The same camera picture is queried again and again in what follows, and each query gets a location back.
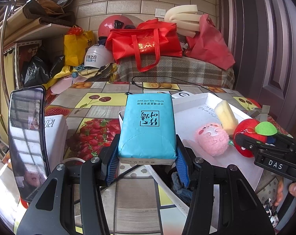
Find red plush apple toy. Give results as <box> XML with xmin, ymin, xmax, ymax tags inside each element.
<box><xmin>233</xmin><ymin>118</ymin><xmax>278</xmax><ymax>158</ymax></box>

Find blue pink braided scrunchies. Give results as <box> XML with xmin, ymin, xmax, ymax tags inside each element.
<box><xmin>171</xmin><ymin>172</ymin><xmax>193</xmax><ymax>206</ymax></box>

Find pale yellow sponge block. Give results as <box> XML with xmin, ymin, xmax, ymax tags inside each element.
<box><xmin>214</xmin><ymin>100</ymin><xmax>238</xmax><ymax>135</ymax></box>

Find pink plush pig toy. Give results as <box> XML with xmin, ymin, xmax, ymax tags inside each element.
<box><xmin>195</xmin><ymin>123</ymin><xmax>229</xmax><ymax>156</ymax></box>

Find blue tissue pack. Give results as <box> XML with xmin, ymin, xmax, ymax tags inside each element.
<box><xmin>117</xmin><ymin>93</ymin><xmax>177</xmax><ymax>165</ymax></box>

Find leopard print scrunchie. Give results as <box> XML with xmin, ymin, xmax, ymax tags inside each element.
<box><xmin>263</xmin><ymin>198</ymin><xmax>279</xmax><ymax>228</ymax></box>

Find white cardboard box tray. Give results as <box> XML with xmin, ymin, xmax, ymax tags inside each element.
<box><xmin>118</xmin><ymin>92</ymin><xmax>265</xmax><ymax>213</ymax></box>

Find white small carton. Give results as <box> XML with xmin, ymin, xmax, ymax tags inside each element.
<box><xmin>45</xmin><ymin>115</ymin><xmax>68</xmax><ymax>171</ymax></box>

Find smartphone on stand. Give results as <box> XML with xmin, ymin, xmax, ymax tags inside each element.
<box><xmin>8</xmin><ymin>85</ymin><xmax>51</xmax><ymax>203</ymax></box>

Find fruit print tablecloth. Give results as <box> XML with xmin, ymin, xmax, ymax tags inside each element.
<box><xmin>0</xmin><ymin>80</ymin><xmax>293</xmax><ymax>235</ymax></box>

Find dark red nonwoven bag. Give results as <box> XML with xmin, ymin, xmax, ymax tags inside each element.
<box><xmin>185</xmin><ymin>14</ymin><xmax>235</xmax><ymax>70</ymax></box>

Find black plastic bag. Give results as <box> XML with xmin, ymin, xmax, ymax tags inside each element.
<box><xmin>20</xmin><ymin>55</ymin><xmax>65</xmax><ymax>87</ymax></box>

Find white helmet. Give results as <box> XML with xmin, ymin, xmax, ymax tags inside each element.
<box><xmin>84</xmin><ymin>44</ymin><xmax>114</xmax><ymax>69</ymax></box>

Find yellow shopping bag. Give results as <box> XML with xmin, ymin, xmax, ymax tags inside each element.
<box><xmin>64</xmin><ymin>25</ymin><xmax>95</xmax><ymax>67</ymax></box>

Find cream foam roll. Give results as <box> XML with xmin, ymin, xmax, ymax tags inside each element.
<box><xmin>164</xmin><ymin>5</ymin><xmax>201</xmax><ymax>38</ymax></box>

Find red tote bag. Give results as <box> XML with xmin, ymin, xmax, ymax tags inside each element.
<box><xmin>105</xmin><ymin>19</ymin><xmax>182</xmax><ymax>72</ymax></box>

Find red helmet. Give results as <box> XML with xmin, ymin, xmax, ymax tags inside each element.
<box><xmin>98</xmin><ymin>15</ymin><xmax>136</xmax><ymax>39</ymax></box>

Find white flat cable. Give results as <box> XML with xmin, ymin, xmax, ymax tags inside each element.
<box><xmin>62</xmin><ymin>157</ymin><xmax>190</xmax><ymax>216</ymax></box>

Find black charging cable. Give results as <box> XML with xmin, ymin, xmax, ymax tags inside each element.
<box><xmin>125</xmin><ymin>75</ymin><xmax>220</xmax><ymax>97</ymax></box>

